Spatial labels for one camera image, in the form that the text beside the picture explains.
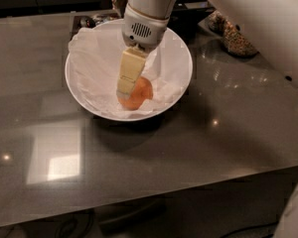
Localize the white paper napkin liner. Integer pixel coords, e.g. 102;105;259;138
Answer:
68;27;185;119

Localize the orange fruit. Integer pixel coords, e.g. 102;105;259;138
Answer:
118;76;153;110

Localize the black cable on floor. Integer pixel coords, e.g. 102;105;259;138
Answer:
218;221;279;238

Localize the glass jar of cereal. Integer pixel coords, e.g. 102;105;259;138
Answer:
207;10;257;58

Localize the white gripper with vent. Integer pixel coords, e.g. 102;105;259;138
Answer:
116;6;168;99

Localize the white bowl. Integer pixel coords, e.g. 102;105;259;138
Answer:
64;18;194;122

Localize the black tray with small items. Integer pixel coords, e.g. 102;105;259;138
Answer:
72;13;120;37

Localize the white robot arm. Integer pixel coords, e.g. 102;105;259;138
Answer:
111;0;298;238

